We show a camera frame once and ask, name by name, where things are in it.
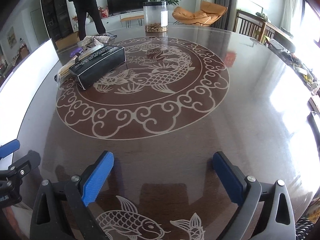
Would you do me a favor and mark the black printed carton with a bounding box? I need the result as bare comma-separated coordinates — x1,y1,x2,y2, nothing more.
69,45,126,90

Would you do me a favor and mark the silver glitter bow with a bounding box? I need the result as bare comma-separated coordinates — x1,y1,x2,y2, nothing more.
81,35,110,48

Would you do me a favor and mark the white storage box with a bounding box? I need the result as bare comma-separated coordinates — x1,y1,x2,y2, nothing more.
1,40,61,168

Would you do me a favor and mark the dark glass display cabinet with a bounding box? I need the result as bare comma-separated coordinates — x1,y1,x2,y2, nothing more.
40,0,73,42

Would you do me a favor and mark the white tv cabinet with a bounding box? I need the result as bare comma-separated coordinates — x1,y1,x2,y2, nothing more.
72,8,176,33

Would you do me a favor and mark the cluttered side table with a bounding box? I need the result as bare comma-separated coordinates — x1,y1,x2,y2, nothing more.
264,24,319,95

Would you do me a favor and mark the person in black clothes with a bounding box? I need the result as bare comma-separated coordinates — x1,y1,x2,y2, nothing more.
68,0,106,40

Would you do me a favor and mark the wooden bench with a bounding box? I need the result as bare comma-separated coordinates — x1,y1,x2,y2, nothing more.
120,15,144,28

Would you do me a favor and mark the wooden dining chair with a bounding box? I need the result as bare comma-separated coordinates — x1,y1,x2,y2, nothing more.
233,9,267,43

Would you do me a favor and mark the clear jar with black lid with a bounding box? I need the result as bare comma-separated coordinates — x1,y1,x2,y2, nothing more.
143,1,168,33

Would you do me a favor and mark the black flat screen television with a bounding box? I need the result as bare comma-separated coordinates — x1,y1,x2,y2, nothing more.
107,0,148,15

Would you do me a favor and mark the orange lounge chair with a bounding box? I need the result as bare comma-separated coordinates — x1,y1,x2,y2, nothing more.
172,1,228,27

